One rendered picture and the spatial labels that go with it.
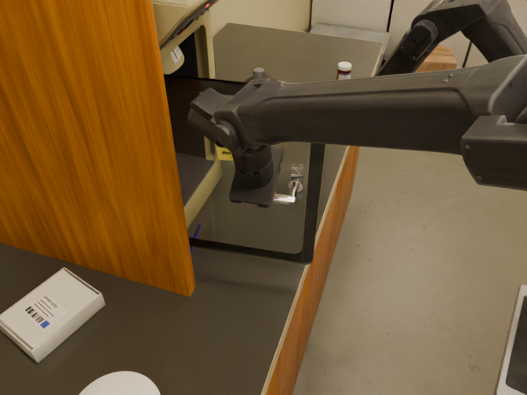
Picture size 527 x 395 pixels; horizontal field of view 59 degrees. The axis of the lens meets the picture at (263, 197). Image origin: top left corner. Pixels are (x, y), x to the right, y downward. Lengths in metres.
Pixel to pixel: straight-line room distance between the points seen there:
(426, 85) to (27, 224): 0.91
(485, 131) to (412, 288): 2.01
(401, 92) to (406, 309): 1.87
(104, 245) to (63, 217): 0.10
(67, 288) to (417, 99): 0.82
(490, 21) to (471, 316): 1.66
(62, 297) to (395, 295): 1.58
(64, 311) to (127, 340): 0.13
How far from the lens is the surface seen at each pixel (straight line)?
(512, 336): 0.92
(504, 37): 0.83
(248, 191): 0.72
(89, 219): 0.97
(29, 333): 1.00
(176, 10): 0.72
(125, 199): 0.87
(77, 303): 1.00
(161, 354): 0.94
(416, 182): 2.88
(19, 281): 1.14
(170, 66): 0.96
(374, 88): 0.41
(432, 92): 0.37
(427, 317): 2.22
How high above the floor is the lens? 1.74
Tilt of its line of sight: 41 degrees down
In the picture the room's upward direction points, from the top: straight up
